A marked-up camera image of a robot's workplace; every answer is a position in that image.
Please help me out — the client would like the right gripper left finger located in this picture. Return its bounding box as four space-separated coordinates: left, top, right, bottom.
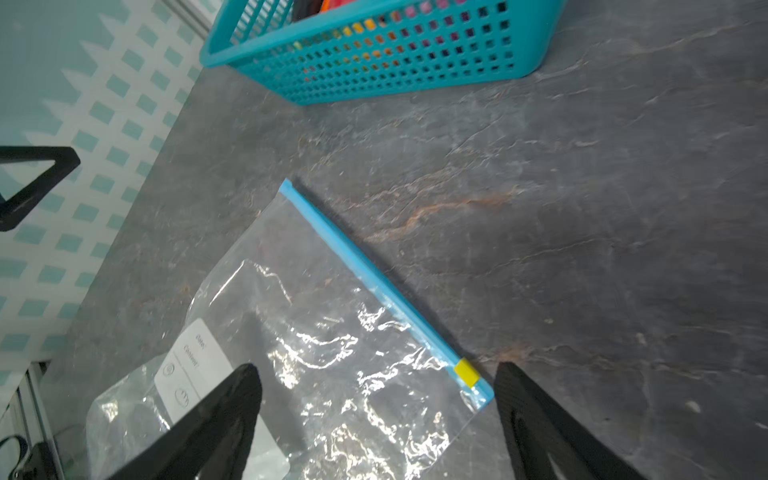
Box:
112 363 263 480

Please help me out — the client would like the clear zip top bag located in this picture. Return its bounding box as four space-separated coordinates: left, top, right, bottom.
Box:
86 182 494 479

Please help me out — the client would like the teal plastic basket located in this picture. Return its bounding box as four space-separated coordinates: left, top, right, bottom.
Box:
201 0 566 105

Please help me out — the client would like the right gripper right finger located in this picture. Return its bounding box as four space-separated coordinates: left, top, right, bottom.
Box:
493 362 642 479

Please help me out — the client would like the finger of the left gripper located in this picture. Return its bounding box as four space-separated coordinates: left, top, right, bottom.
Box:
0 145 82 233

